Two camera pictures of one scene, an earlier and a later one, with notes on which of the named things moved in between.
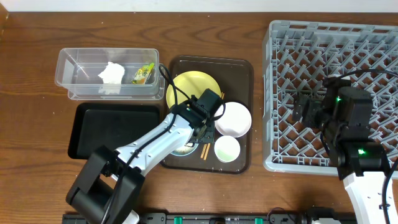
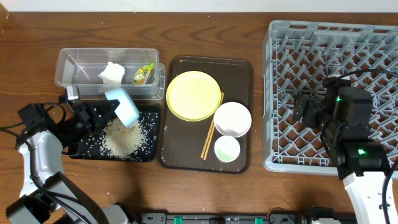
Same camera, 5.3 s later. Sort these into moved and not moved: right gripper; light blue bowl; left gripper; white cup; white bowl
Moved: light blue bowl; left gripper
Not moved: white bowl; white cup; right gripper
